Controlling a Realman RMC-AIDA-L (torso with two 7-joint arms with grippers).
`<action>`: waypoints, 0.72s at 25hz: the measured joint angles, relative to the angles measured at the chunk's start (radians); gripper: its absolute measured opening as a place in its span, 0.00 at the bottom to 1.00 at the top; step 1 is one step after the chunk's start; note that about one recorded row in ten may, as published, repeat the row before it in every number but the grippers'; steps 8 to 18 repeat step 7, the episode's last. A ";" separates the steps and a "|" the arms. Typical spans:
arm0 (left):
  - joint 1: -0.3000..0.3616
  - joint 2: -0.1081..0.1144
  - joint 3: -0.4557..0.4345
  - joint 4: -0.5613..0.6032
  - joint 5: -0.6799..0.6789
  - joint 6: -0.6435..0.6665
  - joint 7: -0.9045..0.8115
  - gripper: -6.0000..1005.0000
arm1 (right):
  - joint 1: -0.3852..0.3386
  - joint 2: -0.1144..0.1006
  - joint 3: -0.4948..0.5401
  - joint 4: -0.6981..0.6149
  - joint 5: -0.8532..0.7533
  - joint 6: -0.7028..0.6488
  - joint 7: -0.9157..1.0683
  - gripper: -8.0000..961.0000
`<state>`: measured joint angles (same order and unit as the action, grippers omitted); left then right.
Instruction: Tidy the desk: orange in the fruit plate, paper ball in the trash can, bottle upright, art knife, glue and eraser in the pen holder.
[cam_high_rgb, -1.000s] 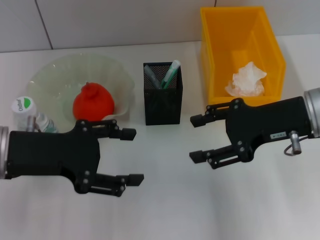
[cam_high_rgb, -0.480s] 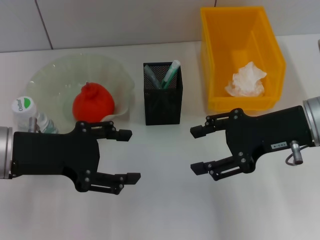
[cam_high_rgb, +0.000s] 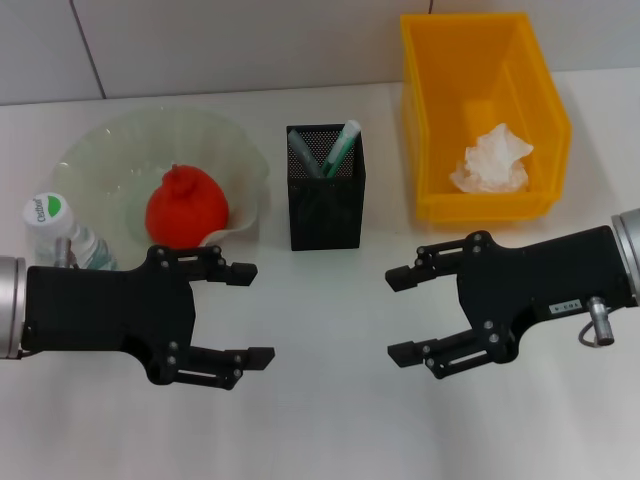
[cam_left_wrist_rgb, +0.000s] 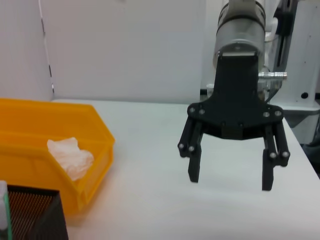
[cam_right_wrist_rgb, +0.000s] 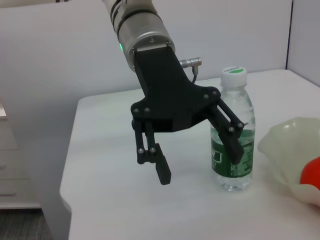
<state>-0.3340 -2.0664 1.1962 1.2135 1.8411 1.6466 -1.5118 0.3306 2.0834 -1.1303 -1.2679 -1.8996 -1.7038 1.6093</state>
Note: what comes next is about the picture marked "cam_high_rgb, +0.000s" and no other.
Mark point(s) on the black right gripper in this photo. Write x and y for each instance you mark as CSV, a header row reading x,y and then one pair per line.
x,y
540,280

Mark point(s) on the grey glitter pen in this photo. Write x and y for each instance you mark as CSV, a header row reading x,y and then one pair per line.
x,y
305,152

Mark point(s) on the black mesh pen holder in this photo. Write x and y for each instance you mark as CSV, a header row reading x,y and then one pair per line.
x,y
325,215

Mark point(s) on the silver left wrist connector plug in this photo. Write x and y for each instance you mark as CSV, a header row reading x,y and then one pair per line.
x,y
63,252

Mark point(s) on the yellow plastic bin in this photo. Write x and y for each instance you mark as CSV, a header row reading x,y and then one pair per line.
x,y
450,60

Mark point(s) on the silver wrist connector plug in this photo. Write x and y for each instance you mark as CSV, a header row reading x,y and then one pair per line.
x,y
63,252
601,320

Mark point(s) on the silver right wrist connector plug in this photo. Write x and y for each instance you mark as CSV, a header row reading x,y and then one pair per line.
x,y
601,320

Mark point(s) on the red orange fruit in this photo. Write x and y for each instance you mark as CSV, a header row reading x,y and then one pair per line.
x,y
190,210

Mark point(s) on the white paper ball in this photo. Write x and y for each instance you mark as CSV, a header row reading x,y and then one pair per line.
x,y
492,160

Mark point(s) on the green white utility knife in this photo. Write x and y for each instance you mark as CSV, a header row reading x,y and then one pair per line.
x,y
340,150

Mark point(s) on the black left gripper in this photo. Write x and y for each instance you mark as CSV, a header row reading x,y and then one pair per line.
x,y
110,310

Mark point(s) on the translucent green fruit plate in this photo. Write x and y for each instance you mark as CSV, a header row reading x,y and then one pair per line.
x,y
125,135

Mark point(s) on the clear green label water bottle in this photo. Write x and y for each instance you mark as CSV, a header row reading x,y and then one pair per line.
x,y
47,215

